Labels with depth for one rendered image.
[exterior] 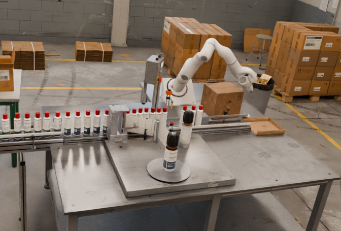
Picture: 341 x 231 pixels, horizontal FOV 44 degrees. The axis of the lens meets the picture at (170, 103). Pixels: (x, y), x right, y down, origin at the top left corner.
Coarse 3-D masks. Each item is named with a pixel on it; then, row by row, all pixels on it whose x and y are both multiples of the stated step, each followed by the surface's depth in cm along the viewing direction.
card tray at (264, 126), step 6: (246, 120) 399; (252, 120) 401; (258, 120) 404; (264, 120) 407; (270, 120) 406; (252, 126) 391; (258, 126) 393; (264, 126) 395; (270, 126) 396; (276, 126) 398; (258, 132) 376; (264, 132) 378; (270, 132) 381; (276, 132) 383; (282, 132) 386
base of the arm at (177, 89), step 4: (172, 80) 425; (176, 80) 409; (168, 84) 422; (172, 84) 419; (176, 84) 411; (180, 84) 407; (184, 84) 407; (168, 88) 420; (172, 88) 421; (176, 88) 416; (180, 88) 414; (184, 88) 425; (176, 92) 420; (180, 92) 422; (184, 92) 423
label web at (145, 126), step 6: (126, 120) 331; (132, 120) 330; (138, 120) 330; (144, 120) 329; (150, 120) 328; (126, 126) 333; (132, 126) 332; (138, 126) 332; (144, 126) 331; (150, 126) 330; (162, 126) 322; (132, 132) 334; (138, 132) 334; (144, 132) 331; (150, 132) 332; (162, 132) 323; (162, 138) 324
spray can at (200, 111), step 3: (201, 105) 359; (198, 108) 359; (201, 108) 358; (198, 111) 358; (201, 111) 358; (198, 114) 359; (201, 114) 359; (198, 117) 360; (201, 117) 361; (195, 120) 363; (198, 120) 361; (195, 123) 364; (198, 123) 362
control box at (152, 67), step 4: (152, 56) 337; (156, 56) 339; (148, 60) 327; (152, 60) 328; (160, 60) 332; (148, 64) 328; (152, 64) 327; (156, 64) 326; (148, 68) 329; (152, 68) 328; (156, 68) 327; (148, 72) 330; (152, 72) 329; (156, 72) 329; (148, 76) 332; (152, 76) 331; (156, 76) 330; (160, 76) 342; (144, 80) 334; (148, 80) 333; (152, 80) 332; (156, 80) 332; (152, 84) 333
